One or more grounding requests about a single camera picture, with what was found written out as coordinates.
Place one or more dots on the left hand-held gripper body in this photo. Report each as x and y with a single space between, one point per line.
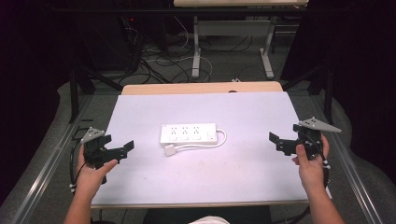
99 152

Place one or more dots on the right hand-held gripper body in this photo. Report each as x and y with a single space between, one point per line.
313 140

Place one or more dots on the white plug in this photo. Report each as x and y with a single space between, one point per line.
170 150

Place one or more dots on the white power strip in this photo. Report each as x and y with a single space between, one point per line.
188 134

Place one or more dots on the person's left hand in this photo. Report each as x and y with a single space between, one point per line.
90 179

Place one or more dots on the person's right hand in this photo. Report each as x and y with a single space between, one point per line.
313 172

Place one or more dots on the black metal stand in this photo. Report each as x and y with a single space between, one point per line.
74 93
328 93

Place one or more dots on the white table mat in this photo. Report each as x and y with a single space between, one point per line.
202 177

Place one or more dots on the wooden table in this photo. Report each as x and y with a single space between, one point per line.
186 88

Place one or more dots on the dark curtain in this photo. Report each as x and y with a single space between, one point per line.
28 62
364 68

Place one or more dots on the black computer tower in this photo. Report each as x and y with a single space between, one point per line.
109 40

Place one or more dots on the person's white clothing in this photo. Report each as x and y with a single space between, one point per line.
210 220

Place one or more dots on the aluminium rail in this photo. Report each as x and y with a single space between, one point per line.
355 180
46 168

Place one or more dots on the white desk frame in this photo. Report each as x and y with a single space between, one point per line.
232 29

